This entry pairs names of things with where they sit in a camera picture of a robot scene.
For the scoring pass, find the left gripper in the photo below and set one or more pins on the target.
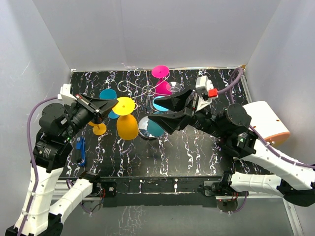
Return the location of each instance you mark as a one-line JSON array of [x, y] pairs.
[[97, 105]]

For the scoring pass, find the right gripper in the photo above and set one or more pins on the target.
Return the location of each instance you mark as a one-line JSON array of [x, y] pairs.
[[181, 113]]

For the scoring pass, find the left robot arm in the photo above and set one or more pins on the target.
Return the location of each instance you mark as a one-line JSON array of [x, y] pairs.
[[59, 123]]

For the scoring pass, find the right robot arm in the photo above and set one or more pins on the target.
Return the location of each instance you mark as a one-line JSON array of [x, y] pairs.
[[290, 179]]

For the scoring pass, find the chrome wine glass rack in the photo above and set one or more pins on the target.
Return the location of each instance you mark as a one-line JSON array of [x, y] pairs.
[[147, 94]]

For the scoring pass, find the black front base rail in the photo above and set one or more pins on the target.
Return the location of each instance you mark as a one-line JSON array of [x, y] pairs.
[[158, 191]]

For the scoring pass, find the clear wine glass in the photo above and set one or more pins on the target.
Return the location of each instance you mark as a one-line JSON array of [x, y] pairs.
[[173, 87]]

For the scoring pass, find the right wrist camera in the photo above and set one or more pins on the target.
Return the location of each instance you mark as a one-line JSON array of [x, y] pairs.
[[206, 92]]

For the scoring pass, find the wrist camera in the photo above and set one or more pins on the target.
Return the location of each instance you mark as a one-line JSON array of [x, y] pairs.
[[65, 95], [206, 92]]

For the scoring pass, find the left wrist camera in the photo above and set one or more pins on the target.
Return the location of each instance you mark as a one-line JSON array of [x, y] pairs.
[[65, 95]]

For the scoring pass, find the blue carabiner clip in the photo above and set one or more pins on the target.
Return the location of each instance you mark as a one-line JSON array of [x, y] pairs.
[[79, 152]]

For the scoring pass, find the magenta wine glass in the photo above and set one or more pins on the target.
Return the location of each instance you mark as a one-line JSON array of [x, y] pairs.
[[162, 87]]

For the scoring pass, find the orange wine glass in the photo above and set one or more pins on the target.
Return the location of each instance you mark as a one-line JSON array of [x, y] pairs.
[[98, 129], [127, 125]]

